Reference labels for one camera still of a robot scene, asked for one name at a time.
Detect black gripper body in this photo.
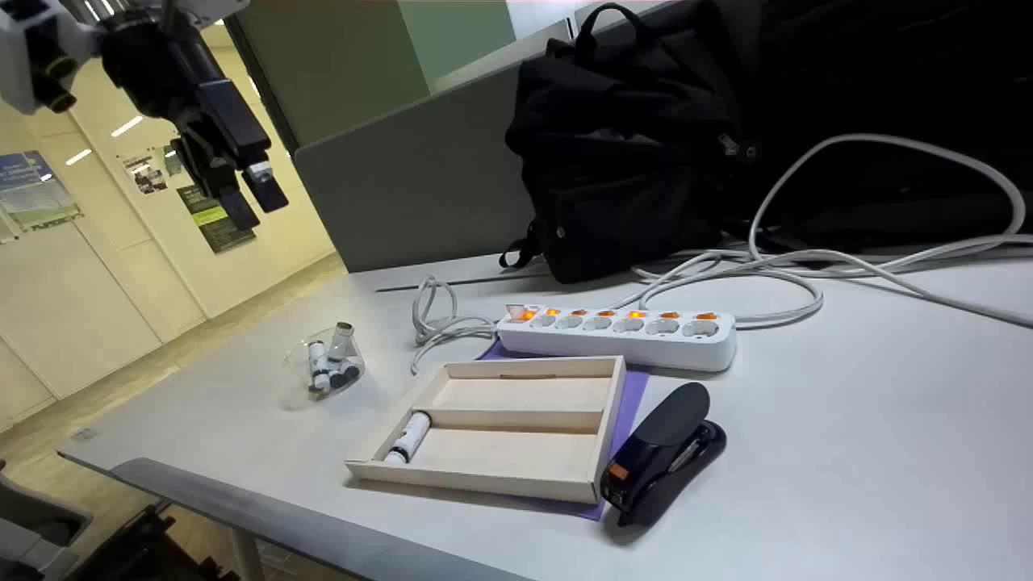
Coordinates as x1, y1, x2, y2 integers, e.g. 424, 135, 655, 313
97, 0, 274, 169

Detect white power strip orange switches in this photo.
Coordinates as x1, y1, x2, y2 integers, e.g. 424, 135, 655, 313
490, 302, 742, 377

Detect white marker black cap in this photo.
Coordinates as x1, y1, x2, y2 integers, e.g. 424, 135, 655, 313
380, 410, 435, 469

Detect black backpack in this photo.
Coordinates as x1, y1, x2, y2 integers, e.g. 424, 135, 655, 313
498, 0, 762, 288

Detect wooden divided tray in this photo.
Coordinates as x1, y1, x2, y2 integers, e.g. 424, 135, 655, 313
341, 352, 628, 508

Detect black chair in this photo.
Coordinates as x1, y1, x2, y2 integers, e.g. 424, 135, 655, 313
0, 463, 222, 581

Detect purple paper sheet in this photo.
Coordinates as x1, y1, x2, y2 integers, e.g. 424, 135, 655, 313
474, 339, 653, 527

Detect black stapler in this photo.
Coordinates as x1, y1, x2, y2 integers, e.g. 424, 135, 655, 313
597, 380, 729, 529

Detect dark green wall poster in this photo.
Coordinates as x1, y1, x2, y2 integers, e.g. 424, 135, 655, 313
173, 181, 259, 260

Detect small white wall notice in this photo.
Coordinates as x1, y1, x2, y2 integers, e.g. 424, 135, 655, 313
123, 155, 170, 196

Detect blue wall poster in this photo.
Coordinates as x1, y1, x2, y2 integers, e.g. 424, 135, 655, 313
0, 148, 85, 236

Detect thin grey cable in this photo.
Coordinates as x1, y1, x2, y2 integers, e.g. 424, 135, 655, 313
374, 266, 563, 297

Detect bundled white cable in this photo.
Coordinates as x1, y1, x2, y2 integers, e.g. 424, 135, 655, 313
408, 276, 501, 377

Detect white power strip cable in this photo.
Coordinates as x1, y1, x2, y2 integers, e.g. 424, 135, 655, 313
610, 249, 1033, 332

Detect thick white looped cable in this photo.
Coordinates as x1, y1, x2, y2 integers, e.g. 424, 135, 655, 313
745, 134, 1033, 283

